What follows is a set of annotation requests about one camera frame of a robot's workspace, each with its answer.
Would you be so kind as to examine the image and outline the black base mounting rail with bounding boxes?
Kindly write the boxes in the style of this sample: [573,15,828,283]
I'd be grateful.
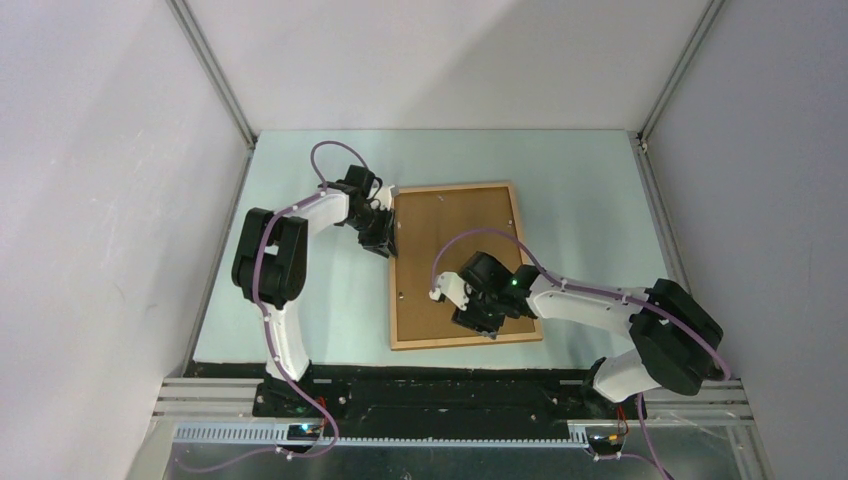
[254,360,647,442]

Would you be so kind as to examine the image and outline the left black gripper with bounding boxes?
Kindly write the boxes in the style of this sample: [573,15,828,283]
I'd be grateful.
[346,206,398,259]

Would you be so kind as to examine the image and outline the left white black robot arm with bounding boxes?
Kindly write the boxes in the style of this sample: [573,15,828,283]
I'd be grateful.
[231,165,398,417]

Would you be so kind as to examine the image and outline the aluminium extrusion frame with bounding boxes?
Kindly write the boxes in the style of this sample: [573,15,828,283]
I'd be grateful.
[129,378,772,479]

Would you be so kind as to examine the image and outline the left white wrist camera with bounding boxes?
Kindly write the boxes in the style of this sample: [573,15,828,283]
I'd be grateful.
[369,185,397,211]

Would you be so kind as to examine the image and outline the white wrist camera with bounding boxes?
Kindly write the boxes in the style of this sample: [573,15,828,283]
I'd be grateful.
[369,185,397,211]
[429,272,471,311]

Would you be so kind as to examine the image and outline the light wooden picture frame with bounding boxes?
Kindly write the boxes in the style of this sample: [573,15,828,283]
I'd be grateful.
[388,182,545,352]

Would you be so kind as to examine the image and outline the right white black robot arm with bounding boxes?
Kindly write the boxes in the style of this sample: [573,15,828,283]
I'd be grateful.
[429,251,723,418]

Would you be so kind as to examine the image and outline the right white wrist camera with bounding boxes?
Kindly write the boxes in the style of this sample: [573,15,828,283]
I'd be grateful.
[429,272,471,311]

